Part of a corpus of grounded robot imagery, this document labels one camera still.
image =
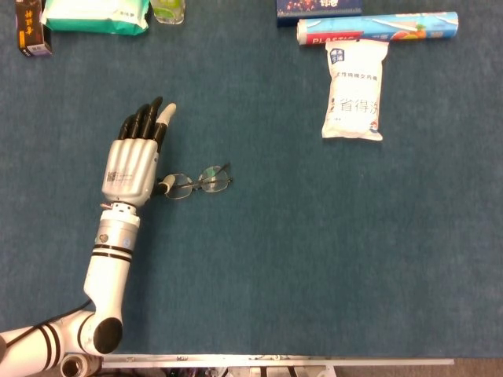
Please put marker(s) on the small black carton box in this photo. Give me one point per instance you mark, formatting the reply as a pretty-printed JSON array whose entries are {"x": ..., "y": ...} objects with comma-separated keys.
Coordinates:
[{"x": 31, "y": 29}]

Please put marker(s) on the blue plastic wrap box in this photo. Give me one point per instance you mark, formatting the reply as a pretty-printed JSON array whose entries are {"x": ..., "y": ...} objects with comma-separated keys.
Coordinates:
[{"x": 412, "y": 25}]

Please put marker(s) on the clear bottle green label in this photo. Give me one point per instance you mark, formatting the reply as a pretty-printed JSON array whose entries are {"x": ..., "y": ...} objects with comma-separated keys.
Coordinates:
[{"x": 167, "y": 12}]

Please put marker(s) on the green wet wipes pack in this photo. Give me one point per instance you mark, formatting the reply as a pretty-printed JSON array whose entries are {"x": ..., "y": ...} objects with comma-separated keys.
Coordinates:
[{"x": 94, "y": 17}]

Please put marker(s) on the long dark blue box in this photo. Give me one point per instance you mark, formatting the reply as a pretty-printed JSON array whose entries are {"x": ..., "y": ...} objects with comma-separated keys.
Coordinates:
[{"x": 314, "y": 9}]

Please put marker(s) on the silver aluminium table rail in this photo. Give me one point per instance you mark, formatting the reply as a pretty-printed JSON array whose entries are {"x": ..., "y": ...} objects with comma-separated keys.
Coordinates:
[{"x": 314, "y": 361}]

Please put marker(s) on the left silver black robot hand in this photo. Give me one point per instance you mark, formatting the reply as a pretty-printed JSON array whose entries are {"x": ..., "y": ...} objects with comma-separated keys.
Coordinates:
[{"x": 127, "y": 169}]

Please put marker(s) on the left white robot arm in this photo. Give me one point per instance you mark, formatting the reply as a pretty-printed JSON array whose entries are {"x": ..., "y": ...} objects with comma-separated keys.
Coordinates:
[{"x": 108, "y": 271}]

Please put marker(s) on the black wire-frame eyeglasses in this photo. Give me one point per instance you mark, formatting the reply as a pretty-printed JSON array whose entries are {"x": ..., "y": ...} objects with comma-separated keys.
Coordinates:
[{"x": 212, "y": 178}]

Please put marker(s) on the white plastic bag pack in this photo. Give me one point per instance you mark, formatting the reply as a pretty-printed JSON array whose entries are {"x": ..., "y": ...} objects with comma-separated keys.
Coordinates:
[{"x": 353, "y": 90}]

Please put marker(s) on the grey metal tube fitting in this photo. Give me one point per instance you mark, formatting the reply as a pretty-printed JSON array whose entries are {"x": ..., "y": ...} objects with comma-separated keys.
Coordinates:
[{"x": 74, "y": 365}]

